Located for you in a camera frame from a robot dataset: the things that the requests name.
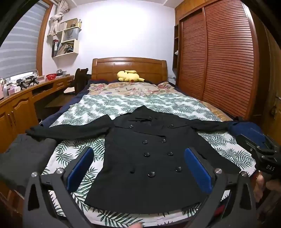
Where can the wooden desk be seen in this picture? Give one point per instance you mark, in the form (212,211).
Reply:
(19,105)

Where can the grey window blind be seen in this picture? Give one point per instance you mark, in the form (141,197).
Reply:
(19,48)

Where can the white box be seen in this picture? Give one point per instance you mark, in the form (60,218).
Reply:
(14,89)

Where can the floral quilt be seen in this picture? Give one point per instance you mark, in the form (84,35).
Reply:
(131,88)

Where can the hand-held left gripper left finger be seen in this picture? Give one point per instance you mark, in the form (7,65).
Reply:
(80,168)

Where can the black chair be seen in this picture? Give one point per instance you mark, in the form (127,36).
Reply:
(80,80)

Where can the white bundled curtain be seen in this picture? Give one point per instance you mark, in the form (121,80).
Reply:
(56,20)

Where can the person's right hand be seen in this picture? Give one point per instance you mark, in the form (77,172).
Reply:
(260,184)

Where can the yellow plush toy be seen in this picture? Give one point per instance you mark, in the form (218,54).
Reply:
(129,76)

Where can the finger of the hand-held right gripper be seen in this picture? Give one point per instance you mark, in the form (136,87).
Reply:
(250,145)
(272,143)

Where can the wooden window frame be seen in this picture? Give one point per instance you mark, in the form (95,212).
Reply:
(42,43)

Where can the navy blue garment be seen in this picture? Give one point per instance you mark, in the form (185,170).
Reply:
(248,130)

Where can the black button coat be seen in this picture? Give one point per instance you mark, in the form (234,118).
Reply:
(142,157)

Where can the tan patterned bed mat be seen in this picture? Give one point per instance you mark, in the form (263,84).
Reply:
(217,110)

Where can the white wall shelf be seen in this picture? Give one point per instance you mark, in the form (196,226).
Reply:
(70,47)

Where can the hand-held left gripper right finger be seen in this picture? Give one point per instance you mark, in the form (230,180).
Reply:
(197,170)

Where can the wooden louvred wardrobe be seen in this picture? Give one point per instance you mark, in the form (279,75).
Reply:
(219,54)

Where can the red basket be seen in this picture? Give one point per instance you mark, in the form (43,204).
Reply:
(51,76)

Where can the dark grey folded cloth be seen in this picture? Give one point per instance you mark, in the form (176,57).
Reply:
(24,155)

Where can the bed with leaf-print sheet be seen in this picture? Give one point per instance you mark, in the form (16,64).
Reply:
(98,105)

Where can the wooden headboard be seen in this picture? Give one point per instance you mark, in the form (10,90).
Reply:
(129,65)

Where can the black hand-held device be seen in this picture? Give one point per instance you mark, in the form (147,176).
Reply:
(33,80)
(22,83)

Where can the pink bag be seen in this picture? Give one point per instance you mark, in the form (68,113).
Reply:
(3,88)

